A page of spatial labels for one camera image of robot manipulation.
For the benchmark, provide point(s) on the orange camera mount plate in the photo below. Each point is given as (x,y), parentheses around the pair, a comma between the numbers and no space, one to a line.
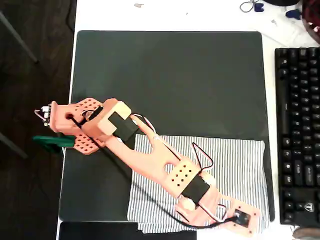
(253,212)

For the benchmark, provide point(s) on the grey metal furniture leg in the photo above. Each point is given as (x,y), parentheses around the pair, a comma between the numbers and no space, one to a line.
(18,35)
(13,145)

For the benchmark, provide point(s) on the green table clamp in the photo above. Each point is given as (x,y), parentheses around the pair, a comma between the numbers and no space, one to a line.
(57,141)

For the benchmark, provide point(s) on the black computer keyboard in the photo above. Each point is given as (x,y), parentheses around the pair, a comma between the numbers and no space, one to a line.
(300,137)

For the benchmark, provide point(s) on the dark red round container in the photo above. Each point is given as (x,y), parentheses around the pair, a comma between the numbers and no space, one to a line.
(312,15)

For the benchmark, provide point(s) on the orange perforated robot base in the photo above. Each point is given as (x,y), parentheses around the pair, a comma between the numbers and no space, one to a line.
(62,120)

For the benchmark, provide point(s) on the small grey scrap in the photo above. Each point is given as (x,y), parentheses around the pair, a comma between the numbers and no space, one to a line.
(137,5)

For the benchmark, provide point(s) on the large black desk mat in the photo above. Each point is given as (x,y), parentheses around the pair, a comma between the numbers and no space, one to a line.
(175,75)

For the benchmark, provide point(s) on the striped white cloth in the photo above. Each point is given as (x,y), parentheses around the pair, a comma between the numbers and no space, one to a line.
(237,162)

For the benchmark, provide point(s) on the small black pad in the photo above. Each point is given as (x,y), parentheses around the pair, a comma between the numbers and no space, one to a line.
(100,232)

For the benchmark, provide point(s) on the robot controller circuit board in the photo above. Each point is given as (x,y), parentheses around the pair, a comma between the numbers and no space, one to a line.
(47,113)

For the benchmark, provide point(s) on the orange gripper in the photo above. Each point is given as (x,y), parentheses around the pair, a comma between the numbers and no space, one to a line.
(246,217)

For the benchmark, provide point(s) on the dark blue plastic piece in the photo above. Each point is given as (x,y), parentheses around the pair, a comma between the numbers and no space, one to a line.
(292,13)
(258,8)

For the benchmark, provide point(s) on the brown rounded object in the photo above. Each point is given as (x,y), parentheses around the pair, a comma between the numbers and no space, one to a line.
(303,233)

